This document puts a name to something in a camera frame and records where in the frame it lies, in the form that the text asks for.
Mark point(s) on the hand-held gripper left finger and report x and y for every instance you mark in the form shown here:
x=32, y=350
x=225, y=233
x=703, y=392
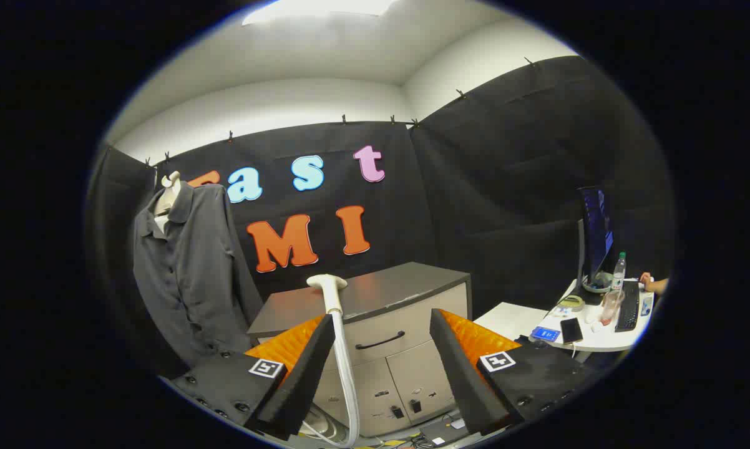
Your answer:
x=306, y=374

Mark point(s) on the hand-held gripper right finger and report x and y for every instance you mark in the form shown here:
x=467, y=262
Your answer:
x=462, y=374

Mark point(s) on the white garment steamer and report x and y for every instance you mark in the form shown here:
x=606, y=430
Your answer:
x=334, y=299

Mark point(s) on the grey button shirt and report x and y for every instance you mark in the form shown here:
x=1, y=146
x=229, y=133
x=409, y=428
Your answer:
x=188, y=274

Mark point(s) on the black flat box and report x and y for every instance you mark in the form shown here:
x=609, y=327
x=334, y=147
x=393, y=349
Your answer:
x=440, y=433

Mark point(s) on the white table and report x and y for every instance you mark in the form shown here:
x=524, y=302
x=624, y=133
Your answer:
x=506, y=318

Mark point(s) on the phone with blue screen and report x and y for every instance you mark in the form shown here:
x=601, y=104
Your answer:
x=546, y=334

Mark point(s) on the grey cabinet with dark top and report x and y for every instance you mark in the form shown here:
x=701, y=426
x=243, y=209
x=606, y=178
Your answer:
x=381, y=293

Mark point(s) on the black smartphone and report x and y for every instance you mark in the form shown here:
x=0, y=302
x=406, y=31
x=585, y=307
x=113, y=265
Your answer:
x=571, y=330

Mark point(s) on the tape roll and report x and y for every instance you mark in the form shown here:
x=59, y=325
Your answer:
x=565, y=305

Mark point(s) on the clear plastic cup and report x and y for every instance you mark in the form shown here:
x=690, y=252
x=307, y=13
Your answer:
x=611, y=308

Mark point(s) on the black keyboard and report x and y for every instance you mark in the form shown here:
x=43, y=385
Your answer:
x=628, y=308

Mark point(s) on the clear water bottle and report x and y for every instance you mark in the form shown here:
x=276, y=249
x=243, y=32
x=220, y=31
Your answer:
x=619, y=274

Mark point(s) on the black computer monitor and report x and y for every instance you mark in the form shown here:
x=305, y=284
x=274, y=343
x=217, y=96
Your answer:
x=596, y=231

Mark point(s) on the white mannequin torso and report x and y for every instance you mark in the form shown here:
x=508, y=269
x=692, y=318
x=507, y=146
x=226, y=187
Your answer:
x=170, y=187

